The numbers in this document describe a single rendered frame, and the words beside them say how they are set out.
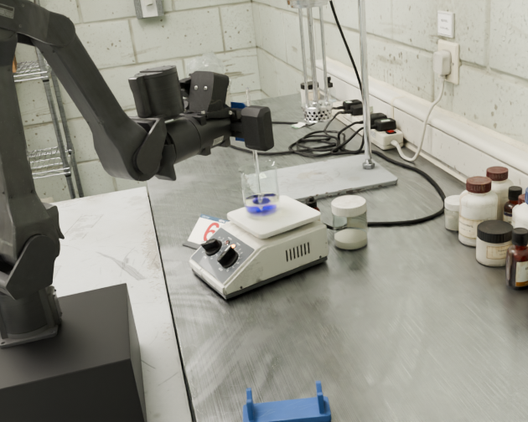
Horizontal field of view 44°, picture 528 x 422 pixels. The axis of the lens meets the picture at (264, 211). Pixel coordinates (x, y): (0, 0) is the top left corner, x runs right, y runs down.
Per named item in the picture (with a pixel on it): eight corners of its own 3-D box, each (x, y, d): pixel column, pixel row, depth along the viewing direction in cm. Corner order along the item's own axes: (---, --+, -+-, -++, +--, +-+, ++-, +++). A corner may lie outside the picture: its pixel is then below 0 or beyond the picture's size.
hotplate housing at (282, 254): (225, 303, 99) (219, 256, 96) (189, 272, 110) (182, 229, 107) (341, 257, 109) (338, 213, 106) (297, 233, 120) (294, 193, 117)
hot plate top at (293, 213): (261, 240, 100) (260, 235, 100) (225, 218, 110) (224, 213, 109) (323, 218, 105) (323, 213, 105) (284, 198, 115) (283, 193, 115)
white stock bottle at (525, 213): (540, 254, 103) (545, 177, 98) (574, 272, 97) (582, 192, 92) (502, 265, 101) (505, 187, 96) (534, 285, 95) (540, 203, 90)
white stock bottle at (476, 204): (477, 229, 113) (478, 171, 109) (504, 240, 108) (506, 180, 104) (451, 239, 111) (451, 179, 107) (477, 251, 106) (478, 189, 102)
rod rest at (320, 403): (243, 431, 73) (240, 405, 71) (243, 411, 76) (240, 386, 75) (332, 422, 73) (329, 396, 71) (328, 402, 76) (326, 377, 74)
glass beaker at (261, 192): (264, 226, 104) (258, 176, 100) (236, 218, 108) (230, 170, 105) (292, 211, 108) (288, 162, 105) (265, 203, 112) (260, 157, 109)
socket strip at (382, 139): (383, 151, 158) (382, 133, 157) (331, 115, 194) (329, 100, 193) (404, 146, 159) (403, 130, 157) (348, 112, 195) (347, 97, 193)
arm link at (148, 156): (140, 177, 82) (117, 84, 78) (105, 172, 87) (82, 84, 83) (206, 151, 89) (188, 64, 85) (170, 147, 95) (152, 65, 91)
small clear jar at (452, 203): (460, 219, 118) (460, 192, 116) (476, 228, 114) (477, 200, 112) (438, 225, 116) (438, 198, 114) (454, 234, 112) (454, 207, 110)
